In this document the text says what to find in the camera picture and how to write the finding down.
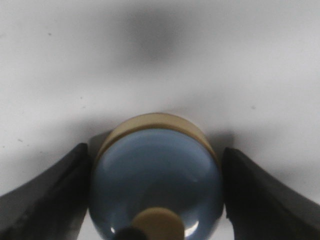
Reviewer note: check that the blue and cream call bell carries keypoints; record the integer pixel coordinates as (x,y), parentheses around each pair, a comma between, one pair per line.
(156,174)

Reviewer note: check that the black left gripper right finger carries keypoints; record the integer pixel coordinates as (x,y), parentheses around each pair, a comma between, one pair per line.
(260,207)

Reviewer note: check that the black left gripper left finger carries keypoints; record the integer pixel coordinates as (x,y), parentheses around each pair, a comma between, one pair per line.
(53,205)

